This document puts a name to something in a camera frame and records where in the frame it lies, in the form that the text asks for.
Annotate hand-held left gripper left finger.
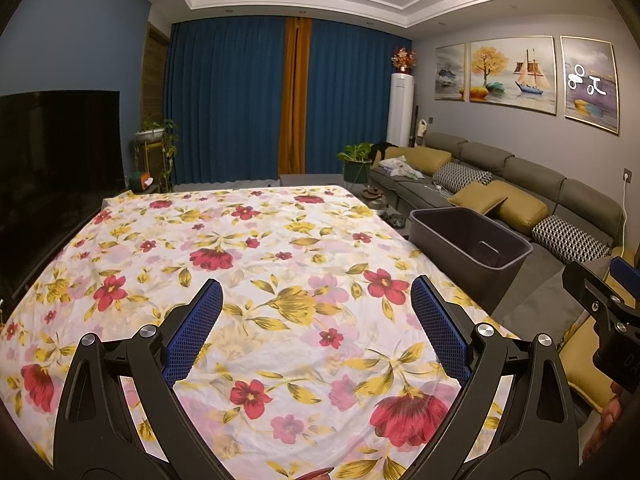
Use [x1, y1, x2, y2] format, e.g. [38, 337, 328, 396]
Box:
[51, 277, 224, 480]

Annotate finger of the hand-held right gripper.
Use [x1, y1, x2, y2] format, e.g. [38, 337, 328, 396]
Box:
[610, 256, 640, 307]
[561, 260, 640, 333]

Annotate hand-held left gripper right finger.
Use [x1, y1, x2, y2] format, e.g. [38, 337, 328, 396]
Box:
[409, 274, 584, 480]

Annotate grey plastic bin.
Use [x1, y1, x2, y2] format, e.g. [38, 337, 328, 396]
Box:
[409, 208, 534, 312]

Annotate person's right hand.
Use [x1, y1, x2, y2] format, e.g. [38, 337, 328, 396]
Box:
[582, 379, 640, 462]

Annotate large yellow cushion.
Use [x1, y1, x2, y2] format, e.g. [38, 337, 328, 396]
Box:
[557, 317, 617, 411]

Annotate black white patterned pillow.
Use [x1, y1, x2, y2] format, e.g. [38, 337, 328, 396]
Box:
[531, 215, 612, 264]
[431, 161, 493, 193]

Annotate floral tablecloth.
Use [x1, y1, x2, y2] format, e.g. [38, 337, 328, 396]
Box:
[0, 185, 521, 480]

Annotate yellow pillow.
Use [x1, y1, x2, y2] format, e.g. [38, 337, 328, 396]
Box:
[482, 180, 549, 234]
[447, 181, 508, 217]

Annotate grey sofa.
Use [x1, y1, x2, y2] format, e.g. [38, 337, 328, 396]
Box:
[370, 132, 640, 413]

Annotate orange green box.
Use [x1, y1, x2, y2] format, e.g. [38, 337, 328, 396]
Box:
[129, 172, 157, 194]

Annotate white cloth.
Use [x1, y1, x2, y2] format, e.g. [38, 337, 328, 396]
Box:
[382, 157, 426, 181]

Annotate long yellow cushion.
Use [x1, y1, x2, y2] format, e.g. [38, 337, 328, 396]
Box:
[385, 147, 453, 177]

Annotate potted plant green pot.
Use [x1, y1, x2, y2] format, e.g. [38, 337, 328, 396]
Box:
[337, 142, 376, 187]

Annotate dark garment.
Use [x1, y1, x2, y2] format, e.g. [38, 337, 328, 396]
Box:
[370, 142, 398, 167]

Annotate purple abstract painting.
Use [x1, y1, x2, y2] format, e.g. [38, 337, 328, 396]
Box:
[559, 35, 621, 136]

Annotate trailing plant on stand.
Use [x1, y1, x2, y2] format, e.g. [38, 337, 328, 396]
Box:
[132, 117, 180, 194]

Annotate black television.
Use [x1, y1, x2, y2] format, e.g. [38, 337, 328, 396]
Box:
[0, 90, 124, 292]

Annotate white standing air conditioner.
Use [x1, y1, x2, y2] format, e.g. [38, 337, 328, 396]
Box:
[389, 73, 416, 147]

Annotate sailboat painting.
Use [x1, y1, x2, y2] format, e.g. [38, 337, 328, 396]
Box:
[467, 35, 558, 117]

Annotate blue curtain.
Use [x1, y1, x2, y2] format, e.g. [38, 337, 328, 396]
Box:
[167, 21, 288, 187]
[305, 22, 413, 174]

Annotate orange curtain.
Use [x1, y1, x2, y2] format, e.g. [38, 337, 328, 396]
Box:
[278, 16, 313, 175]

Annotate wooden door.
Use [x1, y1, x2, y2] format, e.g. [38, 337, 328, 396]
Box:
[141, 25, 171, 127]

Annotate small landscape painting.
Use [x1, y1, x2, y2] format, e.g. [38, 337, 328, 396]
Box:
[435, 42, 468, 102]

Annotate artificial flower arrangement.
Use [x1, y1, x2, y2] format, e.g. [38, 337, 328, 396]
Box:
[391, 46, 417, 75]

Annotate white wall cable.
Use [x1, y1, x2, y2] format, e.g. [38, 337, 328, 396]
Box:
[619, 182, 632, 252]

